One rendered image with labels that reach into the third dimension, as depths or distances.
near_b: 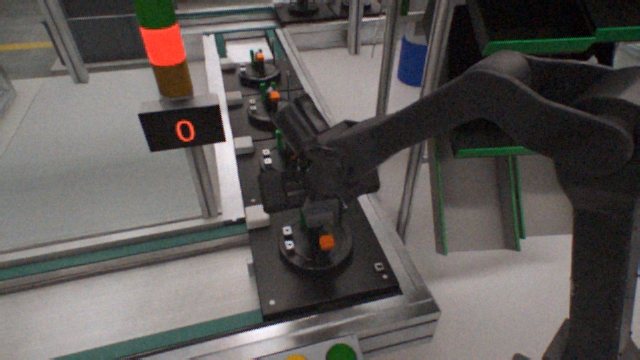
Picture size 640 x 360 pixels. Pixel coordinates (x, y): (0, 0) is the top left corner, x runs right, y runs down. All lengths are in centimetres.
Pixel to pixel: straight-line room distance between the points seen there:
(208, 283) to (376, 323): 32
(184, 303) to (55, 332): 21
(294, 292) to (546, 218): 49
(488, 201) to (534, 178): 11
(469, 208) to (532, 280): 25
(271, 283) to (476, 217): 39
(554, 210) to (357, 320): 43
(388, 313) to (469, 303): 22
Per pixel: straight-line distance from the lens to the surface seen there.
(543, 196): 87
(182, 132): 69
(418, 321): 73
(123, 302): 85
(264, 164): 93
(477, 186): 79
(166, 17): 62
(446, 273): 91
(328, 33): 184
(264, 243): 79
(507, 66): 34
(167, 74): 64
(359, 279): 73
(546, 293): 96
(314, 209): 67
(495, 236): 80
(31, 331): 89
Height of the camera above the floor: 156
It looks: 40 degrees down
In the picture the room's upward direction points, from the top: straight up
